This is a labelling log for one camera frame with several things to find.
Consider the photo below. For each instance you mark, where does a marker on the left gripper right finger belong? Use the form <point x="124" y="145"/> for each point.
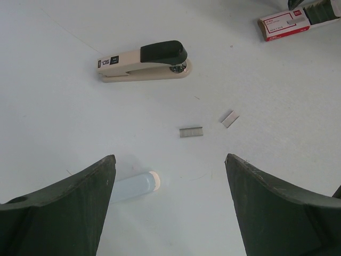
<point x="276" y="217"/>

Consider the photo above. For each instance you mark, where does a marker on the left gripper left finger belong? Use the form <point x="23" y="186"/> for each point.
<point x="65" y="218"/>

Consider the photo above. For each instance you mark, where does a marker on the staple strip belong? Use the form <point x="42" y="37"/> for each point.
<point x="191" y="132"/>
<point x="229" y="118"/>

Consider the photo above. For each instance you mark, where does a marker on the beige black stapler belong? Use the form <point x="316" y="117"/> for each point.
<point x="157" y="61"/>

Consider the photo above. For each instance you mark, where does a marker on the red white staple box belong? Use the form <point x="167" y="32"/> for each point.
<point x="298" y="20"/>

